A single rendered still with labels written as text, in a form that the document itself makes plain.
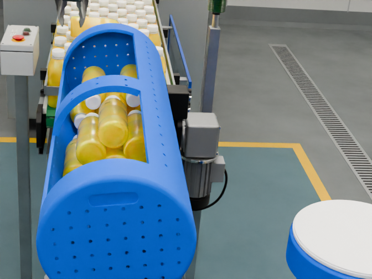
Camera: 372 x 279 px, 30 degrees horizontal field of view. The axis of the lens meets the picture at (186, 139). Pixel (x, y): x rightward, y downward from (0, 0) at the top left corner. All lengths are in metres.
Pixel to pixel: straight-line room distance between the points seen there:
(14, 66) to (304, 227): 1.12
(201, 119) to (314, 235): 0.95
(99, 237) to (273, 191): 2.50
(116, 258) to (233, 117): 3.26
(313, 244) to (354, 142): 2.98
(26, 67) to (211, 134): 0.63
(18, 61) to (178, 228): 1.11
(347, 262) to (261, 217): 2.07
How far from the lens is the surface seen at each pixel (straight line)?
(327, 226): 1.49
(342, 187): 3.85
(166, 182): 1.22
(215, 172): 2.38
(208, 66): 2.50
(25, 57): 2.20
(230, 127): 4.33
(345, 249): 1.43
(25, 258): 2.66
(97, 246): 1.25
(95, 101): 1.80
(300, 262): 1.43
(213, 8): 2.42
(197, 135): 2.28
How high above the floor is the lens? 1.81
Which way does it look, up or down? 26 degrees down
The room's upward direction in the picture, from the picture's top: 5 degrees clockwise
